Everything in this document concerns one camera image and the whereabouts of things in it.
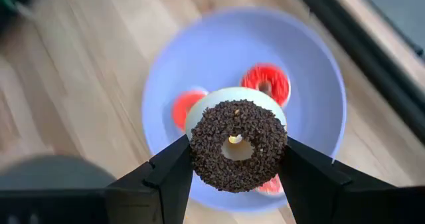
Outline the small red iced donut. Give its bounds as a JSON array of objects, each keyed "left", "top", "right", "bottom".
[
  {"left": 171, "top": 88, "right": 209, "bottom": 132},
  {"left": 240, "top": 62, "right": 292, "bottom": 108}
]

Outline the lavender plate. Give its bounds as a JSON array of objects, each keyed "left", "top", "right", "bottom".
[{"left": 141, "top": 7, "right": 348, "bottom": 214}]

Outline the small pink iced donut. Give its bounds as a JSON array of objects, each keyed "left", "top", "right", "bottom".
[{"left": 255, "top": 173, "right": 285, "bottom": 197}]

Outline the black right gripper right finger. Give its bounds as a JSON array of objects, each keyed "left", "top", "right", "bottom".
[{"left": 280, "top": 136, "right": 425, "bottom": 224}]

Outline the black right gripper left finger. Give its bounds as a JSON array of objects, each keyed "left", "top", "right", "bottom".
[{"left": 0, "top": 134, "right": 195, "bottom": 224}]

